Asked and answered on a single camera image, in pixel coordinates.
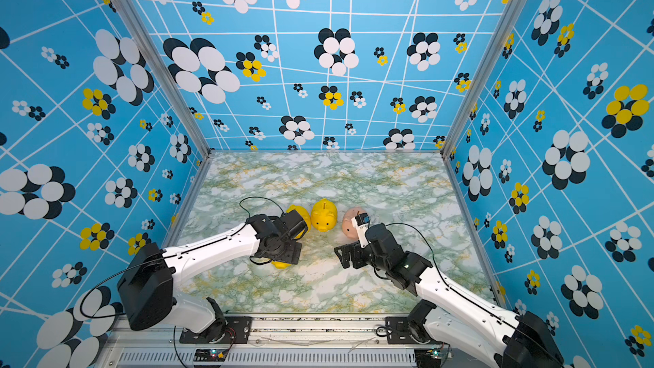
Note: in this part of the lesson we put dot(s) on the left aluminium corner post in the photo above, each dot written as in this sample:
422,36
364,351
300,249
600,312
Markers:
135,25

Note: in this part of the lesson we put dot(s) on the yellow piggy bank back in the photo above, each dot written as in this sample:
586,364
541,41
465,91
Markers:
324,215

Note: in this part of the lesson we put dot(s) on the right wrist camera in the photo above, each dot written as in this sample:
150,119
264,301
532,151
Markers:
361,223

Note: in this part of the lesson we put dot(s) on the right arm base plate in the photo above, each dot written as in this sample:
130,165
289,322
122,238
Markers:
397,332

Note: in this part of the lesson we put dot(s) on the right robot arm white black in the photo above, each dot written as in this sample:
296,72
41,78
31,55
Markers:
448,312

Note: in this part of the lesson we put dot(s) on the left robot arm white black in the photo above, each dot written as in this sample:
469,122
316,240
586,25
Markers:
150,289

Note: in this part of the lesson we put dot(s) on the aluminium corner post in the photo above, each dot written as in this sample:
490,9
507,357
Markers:
135,25
505,26

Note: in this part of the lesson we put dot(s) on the pink piggy bank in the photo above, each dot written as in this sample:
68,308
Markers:
349,227

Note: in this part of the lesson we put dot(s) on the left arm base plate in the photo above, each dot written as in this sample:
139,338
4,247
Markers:
228,330

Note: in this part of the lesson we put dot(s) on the aluminium front rail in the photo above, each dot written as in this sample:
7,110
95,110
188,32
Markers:
305,341

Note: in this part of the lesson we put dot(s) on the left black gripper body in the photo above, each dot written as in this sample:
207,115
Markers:
290,252

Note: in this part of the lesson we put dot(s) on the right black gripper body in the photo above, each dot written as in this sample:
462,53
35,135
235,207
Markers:
361,256

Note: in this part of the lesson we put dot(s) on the yellow piggy bank front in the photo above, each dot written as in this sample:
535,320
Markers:
281,265

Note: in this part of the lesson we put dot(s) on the right aluminium corner post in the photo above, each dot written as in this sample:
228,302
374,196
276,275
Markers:
505,26

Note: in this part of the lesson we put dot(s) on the yellow piggy bank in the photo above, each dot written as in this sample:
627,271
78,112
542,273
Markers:
324,215
281,265
303,213

